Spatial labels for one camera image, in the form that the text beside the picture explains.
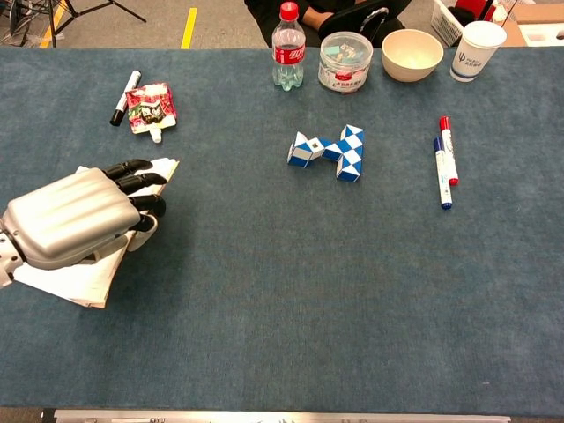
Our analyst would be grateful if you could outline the black bag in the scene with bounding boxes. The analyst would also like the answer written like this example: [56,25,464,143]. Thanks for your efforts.
[317,0,413,43]

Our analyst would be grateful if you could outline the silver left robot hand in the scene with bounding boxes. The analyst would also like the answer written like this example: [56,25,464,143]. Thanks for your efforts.
[0,158,168,271]

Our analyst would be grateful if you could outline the cardboard box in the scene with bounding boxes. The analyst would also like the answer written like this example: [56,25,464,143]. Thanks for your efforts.
[501,3,564,48]

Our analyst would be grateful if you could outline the blue whiteboard marker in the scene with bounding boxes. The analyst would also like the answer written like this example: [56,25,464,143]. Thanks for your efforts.
[433,137,454,211]

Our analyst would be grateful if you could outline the silver carabiner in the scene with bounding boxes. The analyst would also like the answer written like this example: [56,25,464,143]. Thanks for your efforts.
[359,7,390,34]

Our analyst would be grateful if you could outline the seated person in black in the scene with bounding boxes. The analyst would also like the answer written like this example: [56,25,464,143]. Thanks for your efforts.
[243,0,406,48]

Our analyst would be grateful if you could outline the yellow spiral notebook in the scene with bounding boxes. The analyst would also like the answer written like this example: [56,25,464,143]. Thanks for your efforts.
[12,157,181,309]

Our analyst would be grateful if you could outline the red box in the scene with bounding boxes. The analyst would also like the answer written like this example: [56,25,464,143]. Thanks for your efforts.
[456,0,497,23]

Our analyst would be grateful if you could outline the blue felt table cloth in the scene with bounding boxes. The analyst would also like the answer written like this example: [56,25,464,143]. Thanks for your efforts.
[0,46,564,418]

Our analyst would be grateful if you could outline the clear red-capped cola bottle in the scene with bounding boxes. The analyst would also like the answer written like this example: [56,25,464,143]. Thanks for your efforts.
[271,1,307,93]

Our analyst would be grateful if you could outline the clear jar of binder clips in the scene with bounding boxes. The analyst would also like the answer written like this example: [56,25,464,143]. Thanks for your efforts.
[317,31,375,94]

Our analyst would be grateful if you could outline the red whiteboard marker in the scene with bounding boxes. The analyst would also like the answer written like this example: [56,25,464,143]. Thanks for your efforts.
[438,115,460,187]

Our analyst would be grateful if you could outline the red snack pouch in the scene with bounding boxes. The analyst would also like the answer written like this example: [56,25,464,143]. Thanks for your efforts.
[125,82,179,144]

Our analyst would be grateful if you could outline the blue white snake puzzle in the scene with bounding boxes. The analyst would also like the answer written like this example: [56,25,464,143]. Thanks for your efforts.
[286,123,366,182]

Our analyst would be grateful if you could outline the black tripod stand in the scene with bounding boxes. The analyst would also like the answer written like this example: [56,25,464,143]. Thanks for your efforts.
[43,0,148,48]

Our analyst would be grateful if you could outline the aluminium table edge rail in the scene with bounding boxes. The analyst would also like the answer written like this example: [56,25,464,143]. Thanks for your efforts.
[41,408,512,423]

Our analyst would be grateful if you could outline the white plastic basket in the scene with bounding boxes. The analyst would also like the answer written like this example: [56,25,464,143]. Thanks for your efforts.
[430,0,512,48]

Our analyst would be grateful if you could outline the cream bowl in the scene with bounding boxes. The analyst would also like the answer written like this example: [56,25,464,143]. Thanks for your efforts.
[381,28,445,84]

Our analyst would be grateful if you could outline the white paper cup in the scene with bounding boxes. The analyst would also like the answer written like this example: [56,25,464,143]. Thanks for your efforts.
[449,20,508,84]

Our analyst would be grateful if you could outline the black whiteboard marker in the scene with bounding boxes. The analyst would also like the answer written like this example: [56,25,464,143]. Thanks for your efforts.
[108,70,142,128]

